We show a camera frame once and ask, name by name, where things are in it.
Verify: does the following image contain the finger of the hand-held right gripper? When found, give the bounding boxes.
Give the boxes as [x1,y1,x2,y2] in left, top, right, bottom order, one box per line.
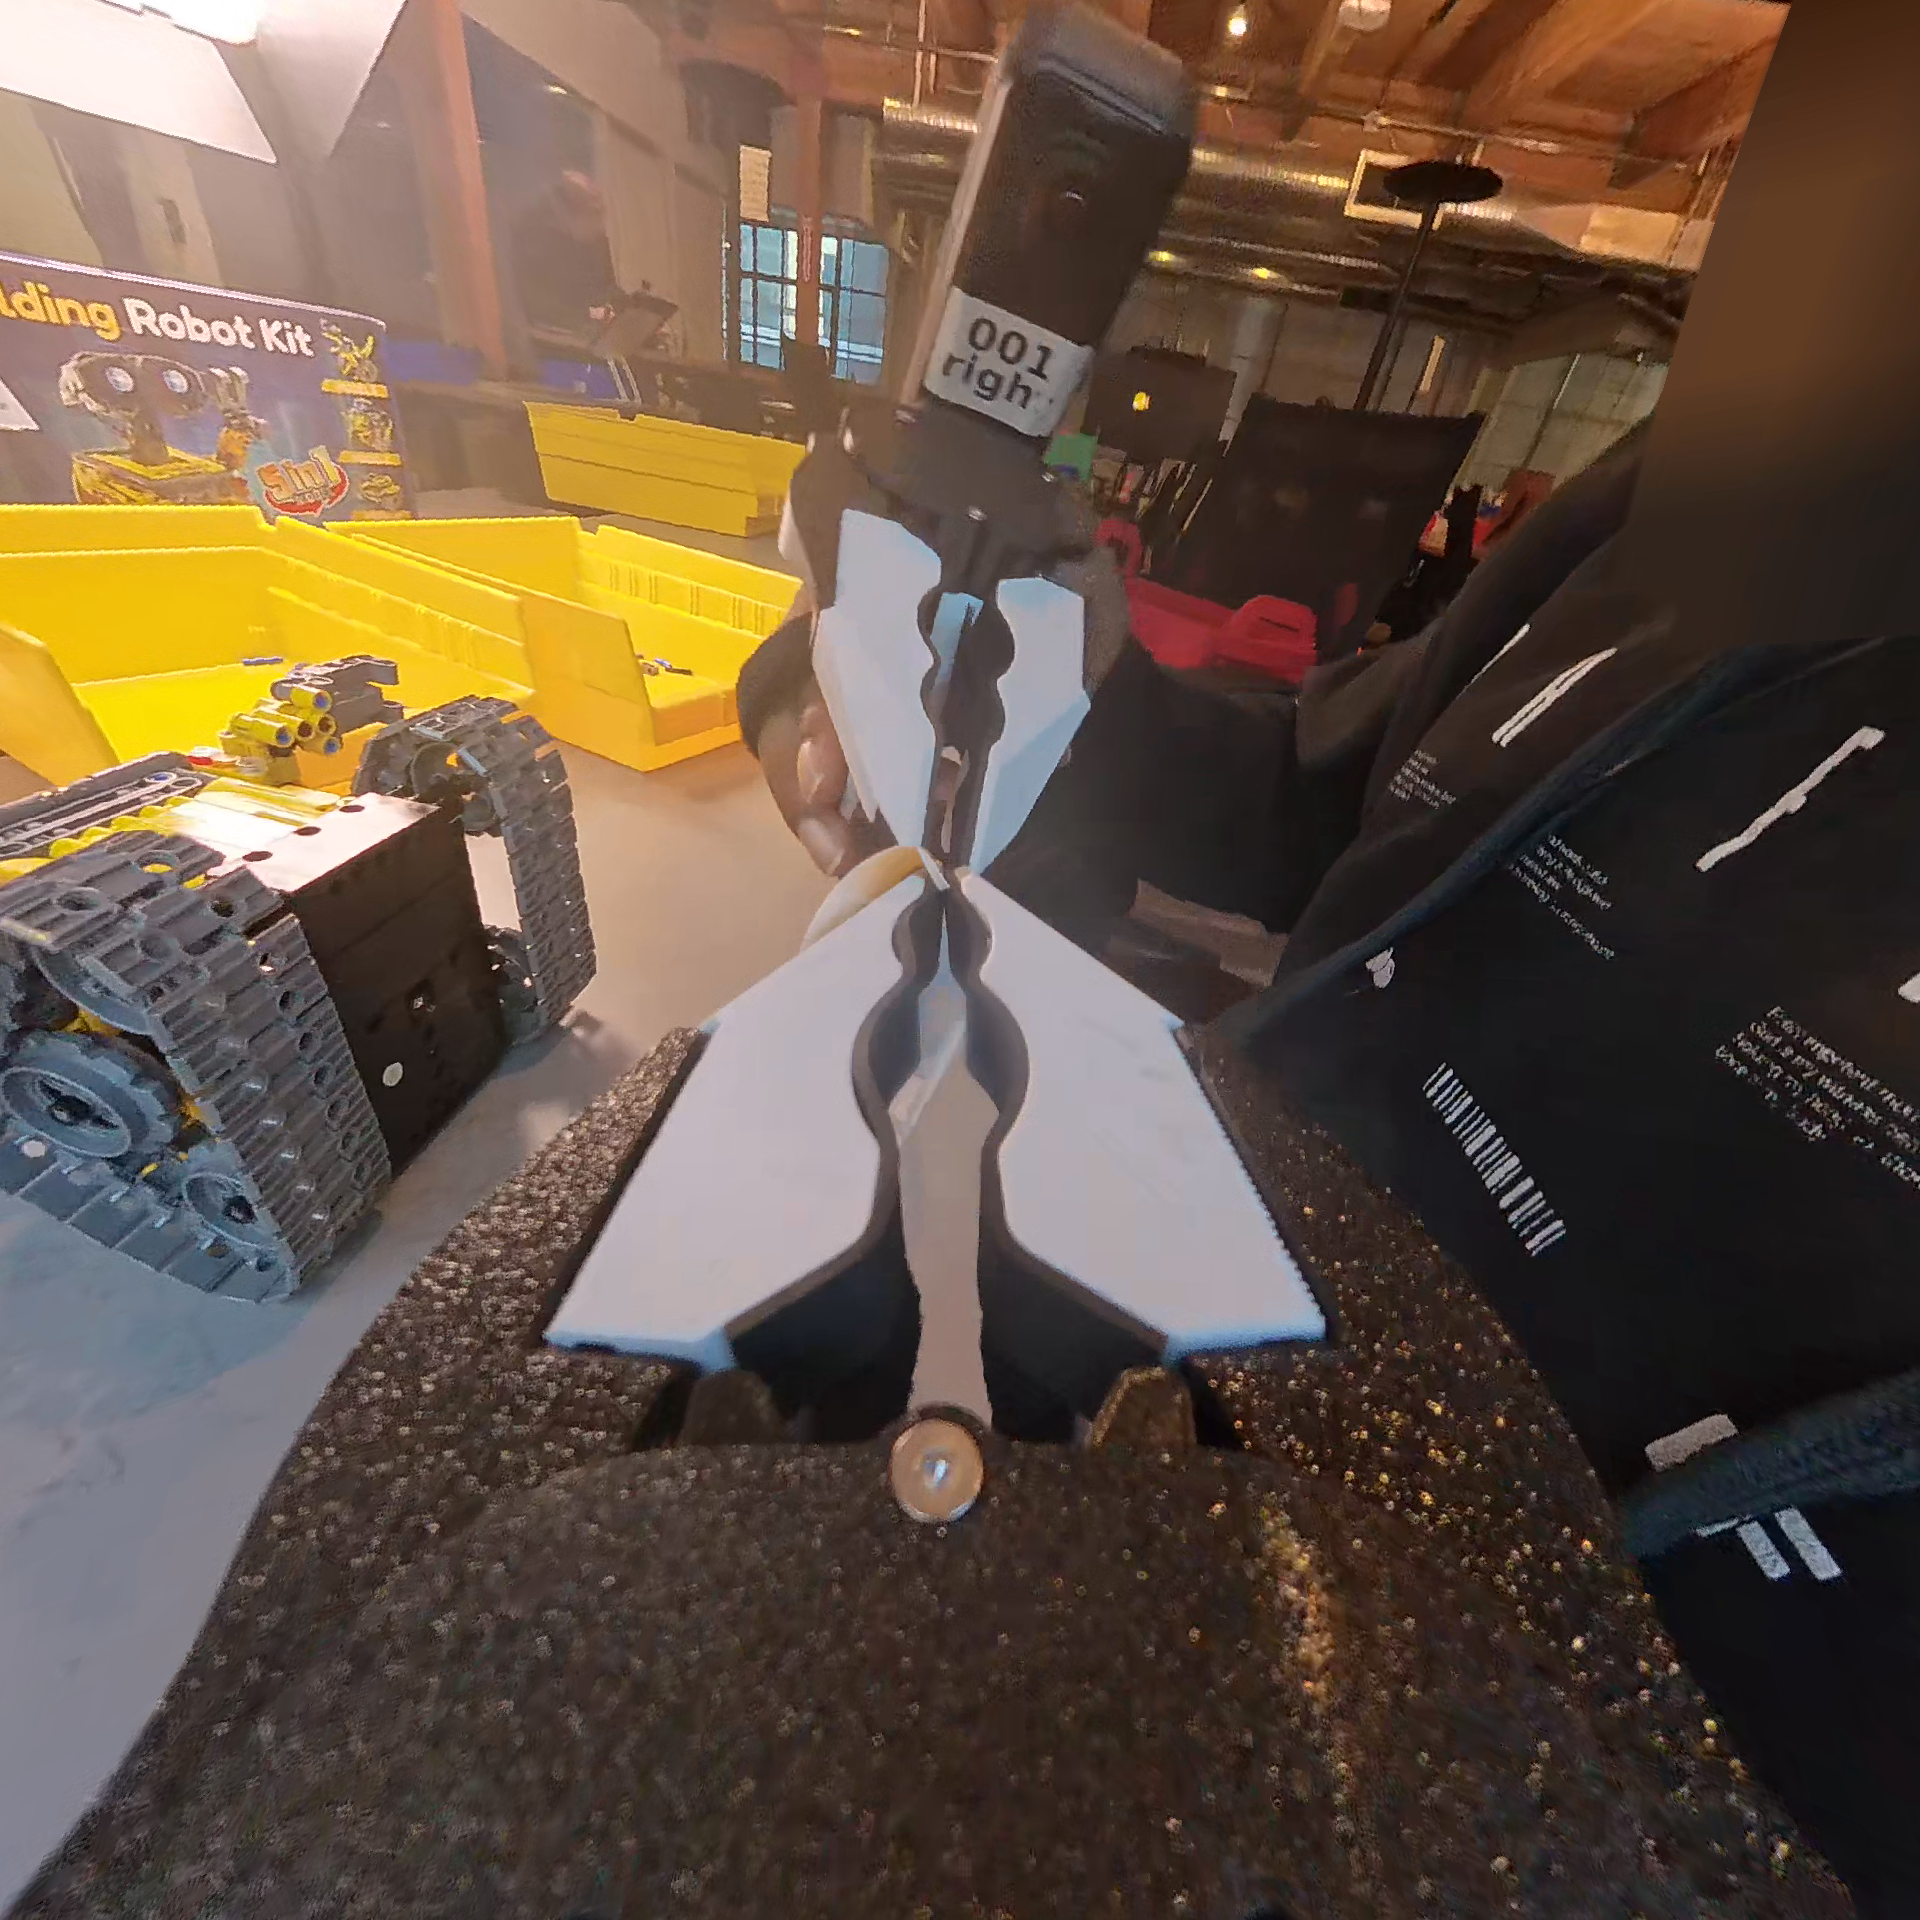
[957,574,1097,877]
[813,509,964,877]

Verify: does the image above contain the black pole lamp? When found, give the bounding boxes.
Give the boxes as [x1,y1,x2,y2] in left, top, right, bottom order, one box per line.
[1377,158,1507,419]

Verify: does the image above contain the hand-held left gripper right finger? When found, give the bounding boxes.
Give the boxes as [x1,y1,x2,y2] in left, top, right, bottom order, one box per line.
[951,873,1335,1421]

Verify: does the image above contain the stacked yellow bins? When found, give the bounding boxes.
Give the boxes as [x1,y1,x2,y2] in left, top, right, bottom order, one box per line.
[521,393,807,543]

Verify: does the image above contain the red storage bin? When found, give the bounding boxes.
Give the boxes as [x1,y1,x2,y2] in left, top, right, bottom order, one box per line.
[1099,514,1325,689]

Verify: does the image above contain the yellow brick toy robot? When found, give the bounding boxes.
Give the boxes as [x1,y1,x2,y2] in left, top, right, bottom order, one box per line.
[0,657,599,1305]

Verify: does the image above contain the person's black printed hoodie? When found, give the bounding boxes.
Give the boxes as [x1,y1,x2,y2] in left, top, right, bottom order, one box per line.
[961,434,1920,1920]

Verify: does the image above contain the grey desk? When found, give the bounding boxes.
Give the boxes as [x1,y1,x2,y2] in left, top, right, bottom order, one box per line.
[0,737,841,1863]

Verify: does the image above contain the black fabric screen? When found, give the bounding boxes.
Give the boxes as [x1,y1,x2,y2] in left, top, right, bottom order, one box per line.
[1229,393,1490,647]

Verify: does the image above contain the person's right hand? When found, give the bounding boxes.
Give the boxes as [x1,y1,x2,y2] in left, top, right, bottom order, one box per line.
[754,693,890,883]

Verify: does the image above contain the blue robot kit box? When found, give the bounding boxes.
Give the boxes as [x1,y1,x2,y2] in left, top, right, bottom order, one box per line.
[0,248,409,521]

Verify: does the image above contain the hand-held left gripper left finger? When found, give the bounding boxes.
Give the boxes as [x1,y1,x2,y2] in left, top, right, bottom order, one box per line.
[545,873,946,1415]

